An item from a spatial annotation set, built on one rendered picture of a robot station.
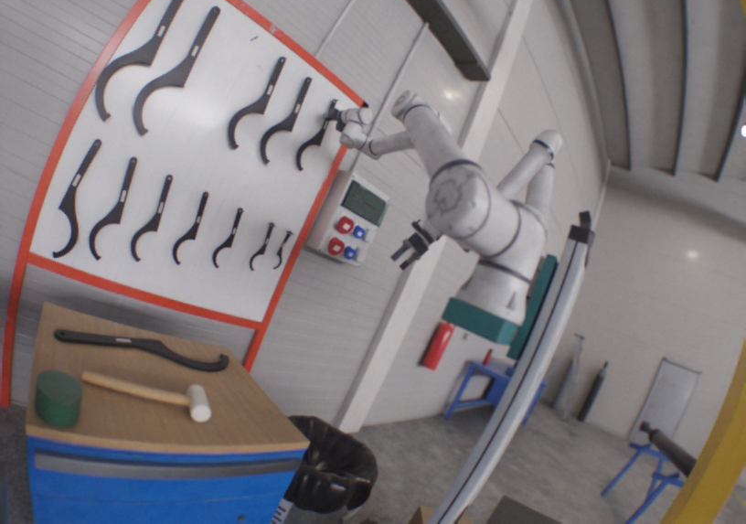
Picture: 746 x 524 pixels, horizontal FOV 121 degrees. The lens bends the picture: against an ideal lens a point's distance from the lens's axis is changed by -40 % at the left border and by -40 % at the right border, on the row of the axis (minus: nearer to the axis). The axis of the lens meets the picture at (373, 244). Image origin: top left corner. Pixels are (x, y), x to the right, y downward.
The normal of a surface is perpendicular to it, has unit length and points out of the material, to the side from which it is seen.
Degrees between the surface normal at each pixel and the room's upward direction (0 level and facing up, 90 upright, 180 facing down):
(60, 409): 90
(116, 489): 90
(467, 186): 90
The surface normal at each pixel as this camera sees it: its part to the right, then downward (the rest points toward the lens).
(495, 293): -0.16, -0.54
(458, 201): -0.74, -0.28
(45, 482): 0.68, 0.26
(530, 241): 0.46, 0.15
